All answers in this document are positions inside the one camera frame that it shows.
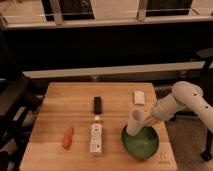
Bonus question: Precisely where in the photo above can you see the white ceramic cup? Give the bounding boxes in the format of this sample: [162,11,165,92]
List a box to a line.
[126,108,145,136]

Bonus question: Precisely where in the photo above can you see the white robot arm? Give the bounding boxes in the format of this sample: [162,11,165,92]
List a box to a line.
[144,81,213,133]

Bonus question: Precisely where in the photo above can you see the green ceramic bowl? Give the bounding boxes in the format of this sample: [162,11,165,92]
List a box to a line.
[121,126,159,160]

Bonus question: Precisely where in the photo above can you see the white rectangular block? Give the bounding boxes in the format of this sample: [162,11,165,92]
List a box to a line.
[134,91,145,105]

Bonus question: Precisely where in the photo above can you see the white plastic bottle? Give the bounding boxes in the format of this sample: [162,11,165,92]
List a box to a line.
[90,116,103,156]

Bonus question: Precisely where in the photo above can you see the black rectangular block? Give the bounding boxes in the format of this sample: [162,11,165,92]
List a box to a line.
[94,96,102,114]

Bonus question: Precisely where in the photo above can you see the orange carrot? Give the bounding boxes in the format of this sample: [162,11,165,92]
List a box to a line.
[63,127,74,149]

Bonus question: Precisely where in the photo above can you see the black chair left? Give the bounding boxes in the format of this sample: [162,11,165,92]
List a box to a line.
[0,76,42,171]

